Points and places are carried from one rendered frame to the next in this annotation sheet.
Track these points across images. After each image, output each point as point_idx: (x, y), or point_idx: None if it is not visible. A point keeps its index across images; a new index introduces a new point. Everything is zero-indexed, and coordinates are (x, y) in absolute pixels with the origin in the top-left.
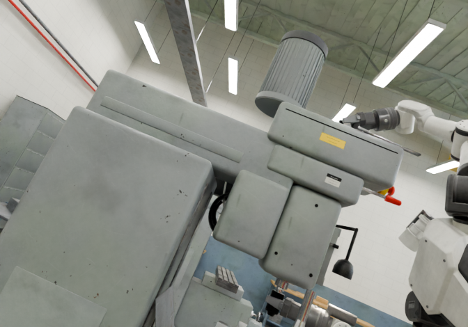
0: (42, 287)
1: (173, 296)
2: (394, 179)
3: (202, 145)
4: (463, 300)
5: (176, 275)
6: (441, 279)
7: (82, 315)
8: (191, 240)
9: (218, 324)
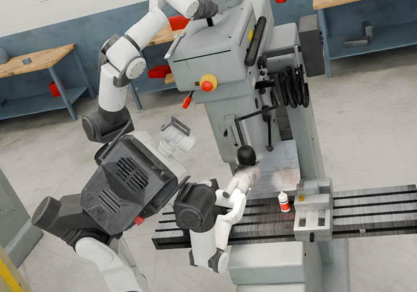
0: None
1: (293, 147)
2: (176, 85)
3: None
4: (128, 184)
5: (288, 133)
6: (139, 171)
7: None
8: (282, 109)
9: (321, 177)
